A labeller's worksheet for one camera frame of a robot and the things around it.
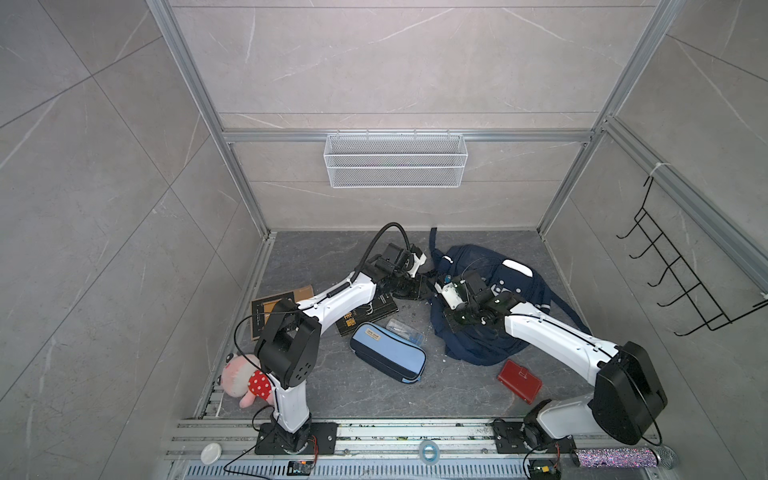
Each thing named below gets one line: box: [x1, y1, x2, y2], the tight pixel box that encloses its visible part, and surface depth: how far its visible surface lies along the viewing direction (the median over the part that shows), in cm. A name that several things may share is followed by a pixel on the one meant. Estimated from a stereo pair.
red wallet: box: [497, 359, 543, 405], surface depth 84 cm
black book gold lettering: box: [335, 291, 399, 337], surface depth 97 cm
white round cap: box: [200, 442, 223, 465], surface depth 72 cm
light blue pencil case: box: [350, 322, 427, 384], surface depth 86 cm
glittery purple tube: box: [571, 446, 678, 469], surface depth 70 cm
